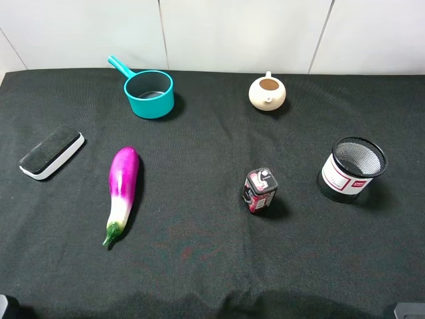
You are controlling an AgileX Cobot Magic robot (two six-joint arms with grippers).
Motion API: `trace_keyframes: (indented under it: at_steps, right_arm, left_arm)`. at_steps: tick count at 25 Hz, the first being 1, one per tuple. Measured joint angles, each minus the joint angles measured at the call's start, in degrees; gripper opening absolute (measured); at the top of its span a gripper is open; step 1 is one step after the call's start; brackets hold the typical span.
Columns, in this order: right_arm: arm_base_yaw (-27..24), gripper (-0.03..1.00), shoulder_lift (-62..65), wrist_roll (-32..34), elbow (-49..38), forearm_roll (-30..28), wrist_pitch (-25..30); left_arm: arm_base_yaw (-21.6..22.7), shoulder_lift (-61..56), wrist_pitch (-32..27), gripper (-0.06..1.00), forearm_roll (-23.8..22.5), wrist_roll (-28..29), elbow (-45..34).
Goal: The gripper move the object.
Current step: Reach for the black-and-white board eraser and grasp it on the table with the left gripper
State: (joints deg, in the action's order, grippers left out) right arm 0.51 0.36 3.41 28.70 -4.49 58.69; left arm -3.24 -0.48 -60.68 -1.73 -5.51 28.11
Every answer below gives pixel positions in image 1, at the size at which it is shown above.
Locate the black tablecloth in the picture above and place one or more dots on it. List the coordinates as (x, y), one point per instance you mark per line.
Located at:
(191, 247)

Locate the black mesh pen holder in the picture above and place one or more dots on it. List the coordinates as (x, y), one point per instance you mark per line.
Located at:
(352, 164)

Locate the grey object bottom right corner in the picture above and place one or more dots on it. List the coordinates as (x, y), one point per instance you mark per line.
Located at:
(409, 310)

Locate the small red patterned tin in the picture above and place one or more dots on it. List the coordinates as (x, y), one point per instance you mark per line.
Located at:
(259, 189)

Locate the purple toy eggplant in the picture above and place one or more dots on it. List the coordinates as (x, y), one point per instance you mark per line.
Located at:
(122, 184)

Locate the cream ceramic teapot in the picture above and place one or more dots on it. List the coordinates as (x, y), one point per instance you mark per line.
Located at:
(267, 93)

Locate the black and white board eraser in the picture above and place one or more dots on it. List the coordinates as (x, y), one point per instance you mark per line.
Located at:
(52, 153)

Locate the teal saucepan with handle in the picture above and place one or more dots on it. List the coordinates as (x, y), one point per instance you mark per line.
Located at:
(150, 92)

